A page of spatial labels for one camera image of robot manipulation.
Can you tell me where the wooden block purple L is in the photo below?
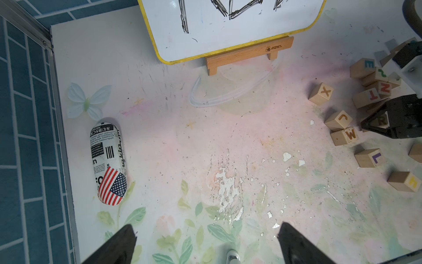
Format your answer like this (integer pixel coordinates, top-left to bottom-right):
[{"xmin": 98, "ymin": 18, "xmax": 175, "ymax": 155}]
[{"xmin": 355, "ymin": 148, "xmax": 386, "ymax": 168}]

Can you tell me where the wooden block letter W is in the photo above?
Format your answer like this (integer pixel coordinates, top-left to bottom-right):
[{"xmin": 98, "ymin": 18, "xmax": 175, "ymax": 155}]
[{"xmin": 330, "ymin": 127, "xmax": 359, "ymax": 146}]

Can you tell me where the wooden block teal E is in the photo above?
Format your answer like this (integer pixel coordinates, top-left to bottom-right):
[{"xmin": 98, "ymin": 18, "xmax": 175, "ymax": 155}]
[{"xmin": 350, "ymin": 58, "xmax": 375, "ymax": 79}]

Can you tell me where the small white bottle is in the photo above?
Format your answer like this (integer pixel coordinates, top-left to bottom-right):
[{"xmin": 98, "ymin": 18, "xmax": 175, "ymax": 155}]
[{"xmin": 226, "ymin": 250, "xmax": 241, "ymax": 264}]

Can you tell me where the wooden block yellow letter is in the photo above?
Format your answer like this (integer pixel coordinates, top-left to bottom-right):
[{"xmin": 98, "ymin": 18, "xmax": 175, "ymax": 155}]
[{"xmin": 387, "ymin": 172, "xmax": 422, "ymax": 193}]

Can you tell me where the white whiteboard yellow frame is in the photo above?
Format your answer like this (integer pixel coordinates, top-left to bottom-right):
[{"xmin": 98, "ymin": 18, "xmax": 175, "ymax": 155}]
[{"xmin": 138, "ymin": 0, "xmax": 326, "ymax": 65}]

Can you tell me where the wooden block green D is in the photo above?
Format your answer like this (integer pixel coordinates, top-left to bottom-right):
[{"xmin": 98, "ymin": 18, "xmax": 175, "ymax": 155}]
[{"xmin": 408, "ymin": 143, "xmax": 422, "ymax": 163}]

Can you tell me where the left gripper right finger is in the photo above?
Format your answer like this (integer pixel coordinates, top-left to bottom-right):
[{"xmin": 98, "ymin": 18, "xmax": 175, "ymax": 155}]
[{"xmin": 277, "ymin": 222, "xmax": 335, "ymax": 264}]

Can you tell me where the wooden block green J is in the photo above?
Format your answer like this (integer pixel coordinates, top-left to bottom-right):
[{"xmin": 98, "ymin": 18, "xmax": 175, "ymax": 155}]
[{"xmin": 388, "ymin": 72, "xmax": 402, "ymax": 89}]

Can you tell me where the wooden whiteboard stand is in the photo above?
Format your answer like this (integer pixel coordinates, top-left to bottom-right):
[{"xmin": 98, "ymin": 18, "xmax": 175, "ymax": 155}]
[{"xmin": 206, "ymin": 36, "xmax": 294, "ymax": 76}]

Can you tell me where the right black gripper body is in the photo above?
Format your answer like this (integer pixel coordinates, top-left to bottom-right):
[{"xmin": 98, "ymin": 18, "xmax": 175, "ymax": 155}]
[{"xmin": 393, "ymin": 1, "xmax": 422, "ymax": 99}]

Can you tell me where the newspaper print flag can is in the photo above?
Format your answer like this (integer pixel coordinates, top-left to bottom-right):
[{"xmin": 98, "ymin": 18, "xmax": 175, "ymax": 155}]
[{"xmin": 90, "ymin": 122, "xmax": 129, "ymax": 206}]

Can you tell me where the wooden block letter J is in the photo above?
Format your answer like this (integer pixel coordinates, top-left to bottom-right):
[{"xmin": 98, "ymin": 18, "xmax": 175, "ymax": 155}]
[{"xmin": 324, "ymin": 110, "xmax": 353, "ymax": 132}]

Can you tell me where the wooden block red T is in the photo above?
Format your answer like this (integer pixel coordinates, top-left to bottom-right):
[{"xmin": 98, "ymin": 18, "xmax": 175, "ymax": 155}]
[{"xmin": 352, "ymin": 88, "xmax": 381, "ymax": 109}]

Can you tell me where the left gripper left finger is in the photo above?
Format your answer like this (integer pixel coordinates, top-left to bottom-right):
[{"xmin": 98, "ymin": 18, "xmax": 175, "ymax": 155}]
[{"xmin": 83, "ymin": 224, "xmax": 136, "ymax": 264}]

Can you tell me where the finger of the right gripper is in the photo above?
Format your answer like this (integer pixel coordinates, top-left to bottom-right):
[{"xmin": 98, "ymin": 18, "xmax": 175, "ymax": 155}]
[{"xmin": 360, "ymin": 95, "xmax": 422, "ymax": 139}]

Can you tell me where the wooden block letter X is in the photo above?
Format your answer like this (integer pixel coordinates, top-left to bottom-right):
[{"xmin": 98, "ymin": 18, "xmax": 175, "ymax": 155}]
[{"xmin": 309, "ymin": 83, "xmax": 334, "ymax": 106}]

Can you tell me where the wooden block red N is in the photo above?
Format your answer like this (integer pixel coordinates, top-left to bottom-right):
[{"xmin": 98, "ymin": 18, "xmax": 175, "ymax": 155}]
[{"xmin": 366, "ymin": 81, "xmax": 392, "ymax": 99}]

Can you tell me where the wooden block letter R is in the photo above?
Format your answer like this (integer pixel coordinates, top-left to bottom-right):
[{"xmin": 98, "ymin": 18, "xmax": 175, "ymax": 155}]
[{"xmin": 370, "ymin": 112, "xmax": 390, "ymax": 129}]

